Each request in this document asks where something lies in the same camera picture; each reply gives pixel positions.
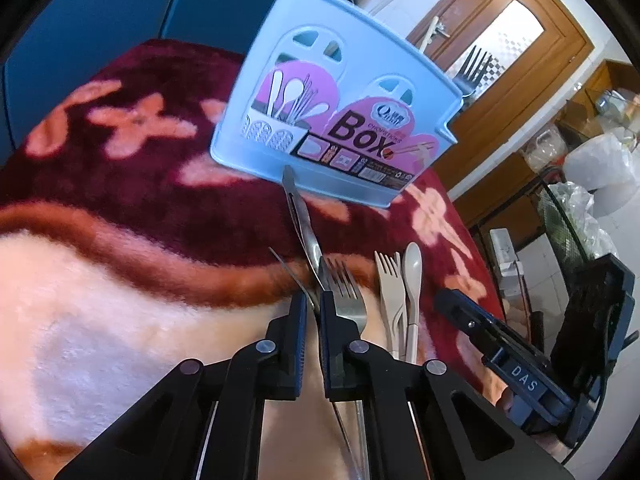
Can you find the white plastic bags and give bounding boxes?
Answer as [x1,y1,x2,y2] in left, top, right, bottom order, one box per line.
[562,130,640,208]

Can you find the blue kitchen counter cabinets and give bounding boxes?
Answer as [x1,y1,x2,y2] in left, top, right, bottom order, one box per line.
[0,0,306,161]

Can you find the large steel fork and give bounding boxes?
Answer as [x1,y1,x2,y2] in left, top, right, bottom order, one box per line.
[452,45,494,99]

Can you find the beige plastic spoon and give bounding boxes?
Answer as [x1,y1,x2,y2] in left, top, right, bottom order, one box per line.
[401,241,424,362]

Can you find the steel table knife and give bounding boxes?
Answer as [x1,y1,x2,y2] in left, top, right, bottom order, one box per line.
[281,166,328,293]

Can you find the light blue plastic utensil box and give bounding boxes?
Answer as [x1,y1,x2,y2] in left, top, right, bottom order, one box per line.
[209,0,463,210]

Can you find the beige plastic fork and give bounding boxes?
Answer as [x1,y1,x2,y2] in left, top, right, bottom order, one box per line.
[374,251,407,358]

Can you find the wooden door with glass pane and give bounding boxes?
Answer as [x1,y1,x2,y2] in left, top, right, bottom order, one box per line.
[404,0,597,193]

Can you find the black wire rack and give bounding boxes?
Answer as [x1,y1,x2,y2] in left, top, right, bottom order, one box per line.
[527,167,623,281]

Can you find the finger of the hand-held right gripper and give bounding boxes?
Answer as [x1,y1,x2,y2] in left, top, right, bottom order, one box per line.
[432,289,551,362]

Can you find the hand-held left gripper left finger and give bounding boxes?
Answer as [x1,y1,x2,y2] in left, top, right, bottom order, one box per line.
[52,292,308,480]

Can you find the silver door handle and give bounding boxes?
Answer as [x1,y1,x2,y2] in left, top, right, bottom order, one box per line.
[419,15,447,54]

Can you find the wooden wall shelf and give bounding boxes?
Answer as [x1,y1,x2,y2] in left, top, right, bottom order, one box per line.
[547,59,640,166]

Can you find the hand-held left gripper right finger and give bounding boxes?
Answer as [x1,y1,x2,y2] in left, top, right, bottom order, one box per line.
[320,291,576,480]

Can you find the dark red floral blanket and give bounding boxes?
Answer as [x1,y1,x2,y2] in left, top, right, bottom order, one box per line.
[0,37,506,480]

